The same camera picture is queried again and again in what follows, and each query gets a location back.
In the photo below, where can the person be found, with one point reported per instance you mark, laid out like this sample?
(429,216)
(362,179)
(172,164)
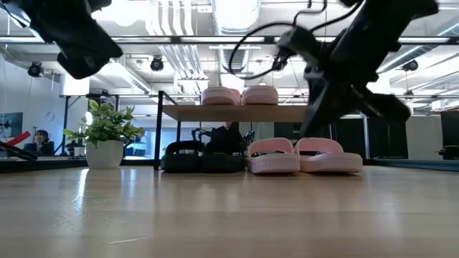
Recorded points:
(40,141)
(226,136)

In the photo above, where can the black partition panel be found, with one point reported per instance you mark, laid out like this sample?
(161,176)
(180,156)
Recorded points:
(383,139)

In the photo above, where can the dark wall picture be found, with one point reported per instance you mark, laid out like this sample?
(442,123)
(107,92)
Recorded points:
(10,125)

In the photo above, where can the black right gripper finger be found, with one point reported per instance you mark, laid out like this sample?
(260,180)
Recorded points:
(315,107)
(387,107)

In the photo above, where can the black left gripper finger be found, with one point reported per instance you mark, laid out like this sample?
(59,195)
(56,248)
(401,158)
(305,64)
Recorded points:
(107,48)

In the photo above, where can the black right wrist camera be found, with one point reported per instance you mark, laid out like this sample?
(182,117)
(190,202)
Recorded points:
(297,43)

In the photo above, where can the black ceiling spotlight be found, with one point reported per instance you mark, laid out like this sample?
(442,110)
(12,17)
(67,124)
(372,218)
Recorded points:
(156,64)
(410,65)
(35,70)

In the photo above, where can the black slide sandal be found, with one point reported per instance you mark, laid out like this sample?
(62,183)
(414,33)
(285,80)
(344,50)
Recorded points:
(222,163)
(181,161)

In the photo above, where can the green plant in white pot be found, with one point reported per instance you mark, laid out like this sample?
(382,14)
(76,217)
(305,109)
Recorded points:
(104,143)

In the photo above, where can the silver ventilation duct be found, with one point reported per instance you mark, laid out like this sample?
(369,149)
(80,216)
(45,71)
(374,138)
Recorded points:
(236,14)

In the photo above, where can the pale pink slide sandal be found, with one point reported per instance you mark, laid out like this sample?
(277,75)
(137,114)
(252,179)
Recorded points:
(272,163)
(260,96)
(330,163)
(219,96)

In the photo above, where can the wooden shelf black metal legs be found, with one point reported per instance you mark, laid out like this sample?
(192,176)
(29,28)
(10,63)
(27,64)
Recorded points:
(233,113)

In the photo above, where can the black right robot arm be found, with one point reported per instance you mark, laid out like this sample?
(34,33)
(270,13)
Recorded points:
(376,28)

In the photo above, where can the red bar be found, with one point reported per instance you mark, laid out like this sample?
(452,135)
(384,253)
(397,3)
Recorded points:
(19,138)

